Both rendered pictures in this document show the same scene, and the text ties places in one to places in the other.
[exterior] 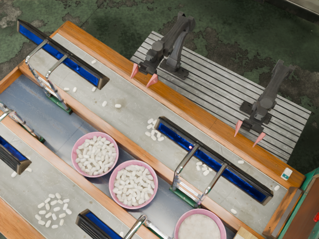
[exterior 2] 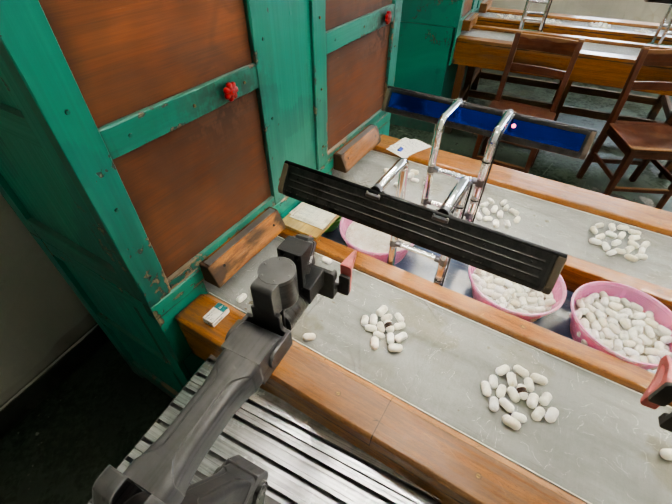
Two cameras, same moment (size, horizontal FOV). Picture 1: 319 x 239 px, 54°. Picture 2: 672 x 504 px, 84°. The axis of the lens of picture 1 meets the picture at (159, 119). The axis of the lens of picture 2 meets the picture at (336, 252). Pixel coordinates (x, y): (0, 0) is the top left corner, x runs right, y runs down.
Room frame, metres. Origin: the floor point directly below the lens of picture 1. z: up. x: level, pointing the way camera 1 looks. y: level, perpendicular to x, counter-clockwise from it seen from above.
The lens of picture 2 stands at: (1.03, -0.45, 1.57)
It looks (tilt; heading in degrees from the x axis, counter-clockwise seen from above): 44 degrees down; 175
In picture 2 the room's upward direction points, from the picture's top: straight up
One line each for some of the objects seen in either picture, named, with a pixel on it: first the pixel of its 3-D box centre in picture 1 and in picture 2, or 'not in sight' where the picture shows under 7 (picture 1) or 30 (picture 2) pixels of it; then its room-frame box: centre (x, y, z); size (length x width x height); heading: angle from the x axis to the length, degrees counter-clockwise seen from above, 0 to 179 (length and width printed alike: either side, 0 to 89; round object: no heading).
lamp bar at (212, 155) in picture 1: (211, 157); (403, 214); (0.42, -0.24, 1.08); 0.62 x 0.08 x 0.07; 53
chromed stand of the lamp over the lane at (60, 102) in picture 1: (59, 78); not in sight; (0.94, 0.58, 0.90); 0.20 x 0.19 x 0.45; 53
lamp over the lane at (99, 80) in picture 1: (60, 51); not in sight; (1.00, 0.53, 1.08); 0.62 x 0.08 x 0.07; 53
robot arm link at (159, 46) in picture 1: (161, 49); not in sight; (0.99, -0.01, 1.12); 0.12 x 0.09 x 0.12; 148
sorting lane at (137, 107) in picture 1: (147, 123); (553, 414); (0.73, 0.07, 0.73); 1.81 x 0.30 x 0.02; 53
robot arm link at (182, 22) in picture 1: (176, 34); not in sight; (1.14, -0.09, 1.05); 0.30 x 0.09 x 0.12; 148
